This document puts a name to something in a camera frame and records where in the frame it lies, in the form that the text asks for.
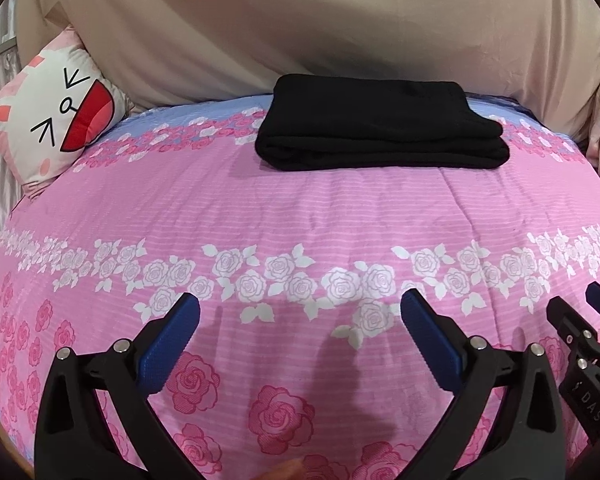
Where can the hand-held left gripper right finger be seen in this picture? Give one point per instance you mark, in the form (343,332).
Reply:
(430,340)

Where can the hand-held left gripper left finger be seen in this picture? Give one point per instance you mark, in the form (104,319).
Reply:
(172,340)

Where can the black pants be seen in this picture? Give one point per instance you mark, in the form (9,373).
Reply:
(380,125)

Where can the pink rose print bedspread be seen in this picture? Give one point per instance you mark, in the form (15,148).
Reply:
(280,220)

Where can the white cat face pillow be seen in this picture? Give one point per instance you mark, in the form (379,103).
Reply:
(40,110)

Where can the pale pink satin fabric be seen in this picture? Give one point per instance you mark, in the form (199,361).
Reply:
(0,50)

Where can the beige draped cloth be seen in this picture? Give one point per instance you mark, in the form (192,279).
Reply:
(280,20)

